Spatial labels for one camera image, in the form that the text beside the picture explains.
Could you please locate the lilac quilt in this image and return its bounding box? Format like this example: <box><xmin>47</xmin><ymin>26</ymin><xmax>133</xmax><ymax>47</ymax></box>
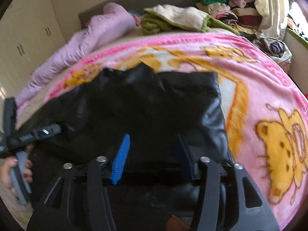
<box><xmin>16</xmin><ymin>2</ymin><xmax>140</xmax><ymax>106</ymax></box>

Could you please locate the heap of mixed clothes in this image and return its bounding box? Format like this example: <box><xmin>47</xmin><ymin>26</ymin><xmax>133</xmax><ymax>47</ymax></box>
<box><xmin>254</xmin><ymin>38</ymin><xmax>293</xmax><ymax>63</ymax></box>

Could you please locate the pink printed bear blanket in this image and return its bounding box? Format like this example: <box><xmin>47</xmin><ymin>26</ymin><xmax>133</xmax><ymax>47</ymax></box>
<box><xmin>43</xmin><ymin>32</ymin><xmax>308</xmax><ymax>212</ymax></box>

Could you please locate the green and cream fleece blanket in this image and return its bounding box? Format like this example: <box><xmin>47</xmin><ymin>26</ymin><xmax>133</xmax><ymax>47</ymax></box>
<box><xmin>141</xmin><ymin>4</ymin><xmax>241</xmax><ymax>35</ymax></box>

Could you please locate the cream hanging cloth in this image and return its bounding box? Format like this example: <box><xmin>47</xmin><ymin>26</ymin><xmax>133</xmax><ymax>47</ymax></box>
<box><xmin>254</xmin><ymin>0</ymin><xmax>290</xmax><ymax>41</ymax></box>

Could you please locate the pile of folded clothes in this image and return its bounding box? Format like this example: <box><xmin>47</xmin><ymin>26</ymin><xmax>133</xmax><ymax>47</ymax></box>
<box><xmin>196</xmin><ymin>0</ymin><xmax>265</xmax><ymax>34</ymax></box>

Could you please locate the blue and pink cloth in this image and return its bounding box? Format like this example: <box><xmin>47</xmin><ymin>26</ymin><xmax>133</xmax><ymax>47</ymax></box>
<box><xmin>127</xmin><ymin>10</ymin><xmax>145</xmax><ymax>27</ymax></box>

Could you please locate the black leather jacket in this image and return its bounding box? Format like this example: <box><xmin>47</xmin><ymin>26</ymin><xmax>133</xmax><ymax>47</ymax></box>
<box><xmin>29</xmin><ymin>62</ymin><xmax>235</xmax><ymax>222</ymax></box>

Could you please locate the cream wardrobe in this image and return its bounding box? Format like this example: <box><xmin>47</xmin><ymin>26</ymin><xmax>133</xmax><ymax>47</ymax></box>
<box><xmin>0</xmin><ymin>0</ymin><xmax>67</xmax><ymax>97</ymax></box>

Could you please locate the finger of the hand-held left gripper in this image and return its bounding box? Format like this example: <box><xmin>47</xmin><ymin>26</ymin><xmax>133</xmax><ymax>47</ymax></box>
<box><xmin>3</xmin><ymin>97</ymin><xmax>18</xmax><ymax>141</ymax></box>
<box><xmin>17</xmin><ymin>123</ymin><xmax>62</xmax><ymax>147</ymax></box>

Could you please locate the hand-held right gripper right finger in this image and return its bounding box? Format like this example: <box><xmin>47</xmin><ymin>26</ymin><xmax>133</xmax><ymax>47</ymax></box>
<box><xmin>178</xmin><ymin>135</ymin><xmax>281</xmax><ymax>231</ymax></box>

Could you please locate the person's left hand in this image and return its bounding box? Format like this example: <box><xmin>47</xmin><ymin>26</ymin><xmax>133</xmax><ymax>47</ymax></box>
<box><xmin>0</xmin><ymin>156</ymin><xmax>33</xmax><ymax>195</ymax></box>

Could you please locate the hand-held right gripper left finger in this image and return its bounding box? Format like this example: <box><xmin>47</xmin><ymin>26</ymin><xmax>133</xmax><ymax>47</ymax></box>
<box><xmin>26</xmin><ymin>134</ymin><xmax>131</xmax><ymax>231</ymax></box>

